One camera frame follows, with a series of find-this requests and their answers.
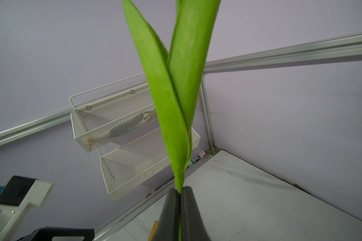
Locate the white two-tier mesh shelf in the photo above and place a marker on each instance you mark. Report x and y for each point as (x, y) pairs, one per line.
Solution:
(130, 160)

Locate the yellow object on table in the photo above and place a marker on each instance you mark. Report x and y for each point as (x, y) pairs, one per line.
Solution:
(153, 230)

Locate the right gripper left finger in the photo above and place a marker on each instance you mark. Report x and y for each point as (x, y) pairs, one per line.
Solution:
(168, 228)

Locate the glass item in shelf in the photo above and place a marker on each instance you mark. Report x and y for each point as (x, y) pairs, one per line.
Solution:
(125, 127)

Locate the aluminium frame rails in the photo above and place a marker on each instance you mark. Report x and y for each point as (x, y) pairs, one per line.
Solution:
(334, 50)

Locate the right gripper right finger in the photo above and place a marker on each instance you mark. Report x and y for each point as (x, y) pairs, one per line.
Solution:
(192, 227)

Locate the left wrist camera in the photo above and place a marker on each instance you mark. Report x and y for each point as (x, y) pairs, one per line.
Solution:
(20, 195)

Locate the green tulip with leaves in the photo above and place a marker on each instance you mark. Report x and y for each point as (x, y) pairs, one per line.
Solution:
(174, 75)

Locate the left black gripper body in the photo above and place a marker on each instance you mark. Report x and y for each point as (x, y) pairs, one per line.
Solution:
(48, 233)

